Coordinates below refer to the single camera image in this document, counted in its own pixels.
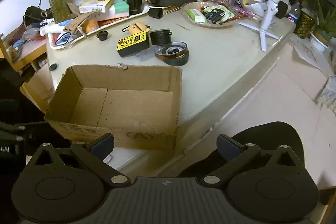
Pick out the black packet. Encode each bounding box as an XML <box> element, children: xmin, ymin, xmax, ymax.
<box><xmin>205</xmin><ymin>7</ymin><xmax>227</xmax><ymax>24</ymax></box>

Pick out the black cap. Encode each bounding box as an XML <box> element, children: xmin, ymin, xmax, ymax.
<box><xmin>24</xmin><ymin>6</ymin><xmax>46</xmax><ymax>28</ymax></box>

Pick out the black cylinder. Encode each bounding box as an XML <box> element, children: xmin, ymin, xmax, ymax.
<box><xmin>150</xmin><ymin>29</ymin><xmax>172</xmax><ymax>45</ymax></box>

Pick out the white gimbal tripod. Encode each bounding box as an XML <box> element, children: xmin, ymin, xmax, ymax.
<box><xmin>238</xmin><ymin>0</ymin><xmax>292</xmax><ymax>52</ymax></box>

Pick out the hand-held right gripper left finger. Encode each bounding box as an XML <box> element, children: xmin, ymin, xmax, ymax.
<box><xmin>25</xmin><ymin>133</ymin><xmax>132</xmax><ymax>189</ymax></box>

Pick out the yellow white box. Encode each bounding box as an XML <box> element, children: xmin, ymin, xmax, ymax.
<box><xmin>79</xmin><ymin>0</ymin><xmax>114</xmax><ymax>13</ymax></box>

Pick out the round clear plate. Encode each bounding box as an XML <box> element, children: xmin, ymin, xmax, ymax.
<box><xmin>181</xmin><ymin>1</ymin><xmax>240</xmax><ymax>28</ymax></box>

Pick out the pink patterned packet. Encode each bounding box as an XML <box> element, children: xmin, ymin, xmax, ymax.
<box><xmin>218</xmin><ymin>0</ymin><xmax>248</xmax><ymax>20</ymax></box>

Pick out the round tan pouch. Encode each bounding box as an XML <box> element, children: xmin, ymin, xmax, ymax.
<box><xmin>122</xmin><ymin>22</ymin><xmax>151</xmax><ymax>37</ymax></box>

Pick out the orange packet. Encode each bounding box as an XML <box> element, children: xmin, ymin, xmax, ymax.
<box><xmin>85</xmin><ymin>18</ymin><xmax>100</xmax><ymax>31</ymax></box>

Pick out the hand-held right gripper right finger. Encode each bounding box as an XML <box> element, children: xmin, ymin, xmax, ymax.
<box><xmin>201</xmin><ymin>133</ymin><xmax>306</xmax><ymax>189</ymax></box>

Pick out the brown cardboard box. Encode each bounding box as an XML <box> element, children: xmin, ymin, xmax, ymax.
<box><xmin>44</xmin><ymin>64</ymin><xmax>183</xmax><ymax>151</ymax></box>

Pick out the small black cup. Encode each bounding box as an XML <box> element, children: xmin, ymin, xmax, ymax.
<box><xmin>148</xmin><ymin>7</ymin><xmax>164</xmax><ymax>19</ymax></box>

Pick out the tan drawstring pouch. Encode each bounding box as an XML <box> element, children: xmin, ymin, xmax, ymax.
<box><xmin>64</xmin><ymin>11</ymin><xmax>101</xmax><ymax>38</ymax></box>

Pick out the potted plant white pot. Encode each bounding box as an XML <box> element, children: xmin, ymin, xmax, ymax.
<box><xmin>310</xmin><ymin>11</ymin><xmax>336</xmax><ymax>52</ymax></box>

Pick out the blue label soda bottle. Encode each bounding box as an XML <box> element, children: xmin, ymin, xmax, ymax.
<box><xmin>286</xmin><ymin>2</ymin><xmax>301</xmax><ymax>30</ymax></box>

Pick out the white blue tube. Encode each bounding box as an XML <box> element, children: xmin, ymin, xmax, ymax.
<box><xmin>39</xmin><ymin>20</ymin><xmax>75</xmax><ymax>36</ymax></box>

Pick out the wooden shelf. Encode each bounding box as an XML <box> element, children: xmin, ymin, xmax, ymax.
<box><xmin>0</xmin><ymin>38</ymin><xmax>48</xmax><ymax>75</ymax></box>

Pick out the white green packet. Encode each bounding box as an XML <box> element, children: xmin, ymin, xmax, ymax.
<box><xmin>203</xmin><ymin>5</ymin><xmax>235</xmax><ymax>21</ymax></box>

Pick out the blue white shell packet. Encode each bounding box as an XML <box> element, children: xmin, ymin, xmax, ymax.
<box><xmin>54</xmin><ymin>31</ymin><xmax>71</xmax><ymax>46</ymax></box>

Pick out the green wipes packet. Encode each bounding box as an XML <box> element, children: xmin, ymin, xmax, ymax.
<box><xmin>184</xmin><ymin>8</ymin><xmax>208</xmax><ymax>24</ymax></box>

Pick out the yellow black tester device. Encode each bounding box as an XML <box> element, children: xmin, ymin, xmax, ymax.
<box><xmin>117</xmin><ymin>32</ymin><xmax>150</xmax><ymax>58</ymax></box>

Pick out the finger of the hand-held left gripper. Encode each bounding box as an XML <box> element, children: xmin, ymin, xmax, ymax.
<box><xmin>0</xmin><ymin>122</ymin><xmax>27</xmax><ymax>132</ymax></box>
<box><xmin>0</xmin><ymin>133</ymin><xmax>24</xmax><ymax>144</ymax></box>

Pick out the clear plastic bag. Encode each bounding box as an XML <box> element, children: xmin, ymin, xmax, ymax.
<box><xmin>136</xmin><ymin>52</ymin><xmax>155</xmax><ymax>60</ymax></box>

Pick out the white tray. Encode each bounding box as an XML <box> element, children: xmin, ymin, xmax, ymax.
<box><xmin>46</xmin><ymin>0</ymin><xmax>151</xmax><ymax>51</ymax></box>

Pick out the yellow black patterned can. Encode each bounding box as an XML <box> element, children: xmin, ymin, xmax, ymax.
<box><xmin>294</xmin><ymin>10</ymin><xmax>314</xmax><ymax>39</ymax></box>

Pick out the green tissue pack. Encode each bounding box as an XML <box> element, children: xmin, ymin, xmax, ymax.
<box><xmin>106</xmin><ymin>1</ymin><xmax>130</xmax><ymax>16</ymax></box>

